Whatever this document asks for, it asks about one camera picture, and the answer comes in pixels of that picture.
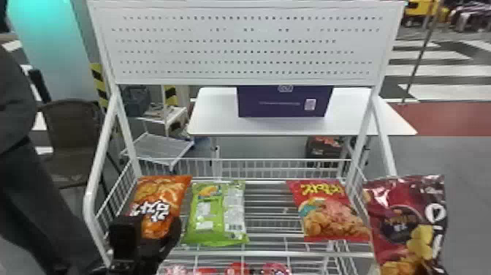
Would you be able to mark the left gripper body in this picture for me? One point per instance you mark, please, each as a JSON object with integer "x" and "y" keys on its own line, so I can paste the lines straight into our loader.
{"x": 150, "y": 257}

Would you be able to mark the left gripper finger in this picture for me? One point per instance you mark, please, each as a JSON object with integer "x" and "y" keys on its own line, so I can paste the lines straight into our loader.
{"x": 175, "y": 232}

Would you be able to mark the orange snack packet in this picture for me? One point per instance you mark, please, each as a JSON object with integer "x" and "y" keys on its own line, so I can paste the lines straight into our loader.
{"x": 161, "y": 199}

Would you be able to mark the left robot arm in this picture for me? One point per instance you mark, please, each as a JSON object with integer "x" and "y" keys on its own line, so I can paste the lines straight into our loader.
{"x": 27, "y": 215}

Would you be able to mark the green snack packet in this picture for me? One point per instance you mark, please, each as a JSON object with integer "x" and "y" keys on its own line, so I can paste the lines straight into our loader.
{"x": 215, "y": 211}

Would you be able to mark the small red snack packet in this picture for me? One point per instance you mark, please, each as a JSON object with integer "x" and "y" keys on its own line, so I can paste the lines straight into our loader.
{"x": 238, "y": 269}
{"x": 276, "y": 269}

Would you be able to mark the white side table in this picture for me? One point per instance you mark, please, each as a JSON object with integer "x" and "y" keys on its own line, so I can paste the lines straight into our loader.
{"x": 215, "y": 115}

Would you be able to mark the dark chair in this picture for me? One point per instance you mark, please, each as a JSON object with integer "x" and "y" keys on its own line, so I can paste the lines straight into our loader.
{"x": 73, "y": 130}

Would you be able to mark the purple box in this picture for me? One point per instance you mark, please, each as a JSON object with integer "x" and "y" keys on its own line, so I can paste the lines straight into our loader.
{"x": 284, "y": 101}

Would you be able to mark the dark red snack packet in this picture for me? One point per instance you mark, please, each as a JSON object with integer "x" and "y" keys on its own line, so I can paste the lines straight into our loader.
{"x": 406, "y": 222}

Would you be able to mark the grey metal pole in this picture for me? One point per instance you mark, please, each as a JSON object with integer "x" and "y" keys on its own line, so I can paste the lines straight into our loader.
{"x": 420, "y": 53}

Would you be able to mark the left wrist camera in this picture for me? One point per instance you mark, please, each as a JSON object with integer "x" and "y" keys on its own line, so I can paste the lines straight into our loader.
{"x": 124, "y": 242}

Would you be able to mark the yellow black striped post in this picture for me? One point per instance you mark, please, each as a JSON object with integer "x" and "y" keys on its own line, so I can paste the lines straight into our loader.
{"x": 171, "y": 95}
{"x": 99, "y": 84}

